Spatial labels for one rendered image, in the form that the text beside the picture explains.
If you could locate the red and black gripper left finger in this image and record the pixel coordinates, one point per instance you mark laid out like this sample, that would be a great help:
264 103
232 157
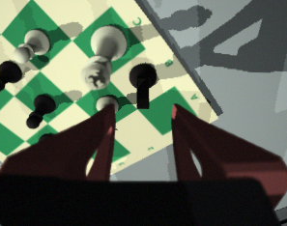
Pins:
67 153

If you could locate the green and cream chessboard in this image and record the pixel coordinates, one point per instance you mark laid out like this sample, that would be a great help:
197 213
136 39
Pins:
70 25

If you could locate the white pawn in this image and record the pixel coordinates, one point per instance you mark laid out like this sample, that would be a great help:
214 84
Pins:
36 42
105 100

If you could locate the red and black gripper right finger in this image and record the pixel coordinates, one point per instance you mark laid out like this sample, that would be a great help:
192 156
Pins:
223 155

